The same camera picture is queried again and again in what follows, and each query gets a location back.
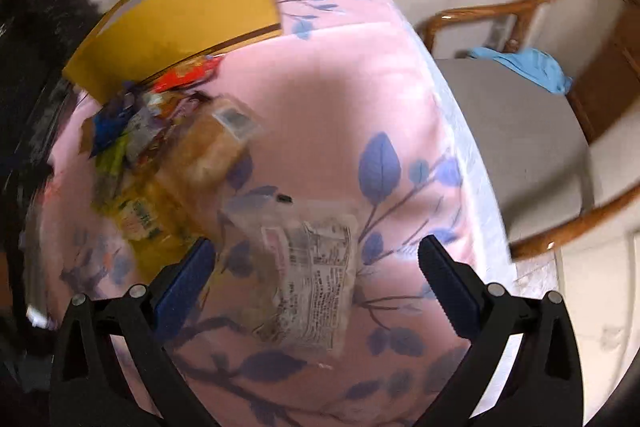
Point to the pink floral tablecloth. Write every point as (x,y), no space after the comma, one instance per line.
(353,109)

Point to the blue snack packet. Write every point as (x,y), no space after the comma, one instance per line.
(111,121)

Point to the yellow snack packet left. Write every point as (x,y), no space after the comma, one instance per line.
(152,222)

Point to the blue cloth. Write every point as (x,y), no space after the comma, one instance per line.
(534,65)

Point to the wooden side cabinet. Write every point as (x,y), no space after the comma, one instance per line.
(609,86)

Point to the yellow cardboard box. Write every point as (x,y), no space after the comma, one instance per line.
(138,39)

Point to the wooden armchair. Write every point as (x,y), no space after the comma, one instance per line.
(536,154)

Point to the dark carved wooden screen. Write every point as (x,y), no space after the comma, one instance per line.
(38,37)

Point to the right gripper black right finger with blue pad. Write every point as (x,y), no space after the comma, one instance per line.
(544,386)

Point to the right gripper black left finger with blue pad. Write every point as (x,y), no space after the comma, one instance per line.
(88,387)

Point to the clear nut snack bag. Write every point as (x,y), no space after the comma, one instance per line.
(305,254)

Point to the red snack packet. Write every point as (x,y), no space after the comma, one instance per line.
(189,73)

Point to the orange rice cracker packet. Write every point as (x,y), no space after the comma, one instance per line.
(207,146)

